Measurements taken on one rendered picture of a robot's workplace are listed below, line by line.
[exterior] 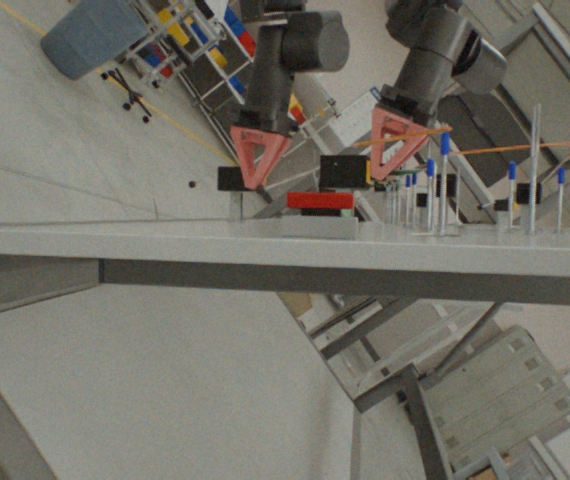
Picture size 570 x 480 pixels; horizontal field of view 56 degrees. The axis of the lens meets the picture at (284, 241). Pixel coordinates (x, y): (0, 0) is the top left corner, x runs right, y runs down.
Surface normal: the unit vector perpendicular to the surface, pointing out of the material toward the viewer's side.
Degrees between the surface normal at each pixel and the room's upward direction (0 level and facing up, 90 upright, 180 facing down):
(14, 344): 0
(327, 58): 57
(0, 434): 0
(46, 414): 0
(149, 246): 90
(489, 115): 90
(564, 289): 90
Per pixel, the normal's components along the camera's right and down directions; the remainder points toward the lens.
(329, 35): 0.69, 0.20
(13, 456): 0.80, -0.58
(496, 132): -0.13, 0.07
